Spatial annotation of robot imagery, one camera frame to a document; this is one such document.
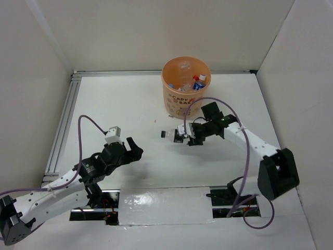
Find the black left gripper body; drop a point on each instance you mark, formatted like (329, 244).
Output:
(123, 161)

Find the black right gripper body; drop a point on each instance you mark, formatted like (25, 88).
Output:
(201, 132)

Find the black label small bottle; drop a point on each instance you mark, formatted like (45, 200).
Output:
(174, 135)

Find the blue label white cap bottle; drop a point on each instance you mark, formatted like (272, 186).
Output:
(200, 82)

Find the clear unlabelled plastic bottle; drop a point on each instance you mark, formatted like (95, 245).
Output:
(185, 72)

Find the red label water bottle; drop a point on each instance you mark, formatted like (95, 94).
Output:
(187, 85)

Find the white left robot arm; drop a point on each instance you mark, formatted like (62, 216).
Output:
(77, 188)

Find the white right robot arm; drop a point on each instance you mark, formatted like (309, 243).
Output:
(277, 167)

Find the orange capybara plastic bin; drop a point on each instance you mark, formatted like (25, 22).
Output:
(179, 103)

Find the white taped front panel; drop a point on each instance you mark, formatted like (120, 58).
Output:
(164, 206)

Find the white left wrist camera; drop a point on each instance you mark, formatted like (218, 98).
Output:
(113, 135)

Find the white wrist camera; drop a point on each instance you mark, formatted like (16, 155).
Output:
(113, 135)
(186, 130)

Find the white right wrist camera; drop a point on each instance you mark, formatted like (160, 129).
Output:
(186, 130)

